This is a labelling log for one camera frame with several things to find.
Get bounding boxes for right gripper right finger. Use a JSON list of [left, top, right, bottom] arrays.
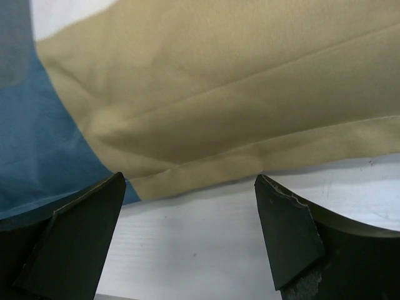
[[254, 174, 399, 299]]

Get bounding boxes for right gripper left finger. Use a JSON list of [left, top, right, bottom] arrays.
[[1, 172, 126, 300]]

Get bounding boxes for checkered blue beige pillowcase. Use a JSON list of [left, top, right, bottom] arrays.
[[1, 1, 399, 218]]

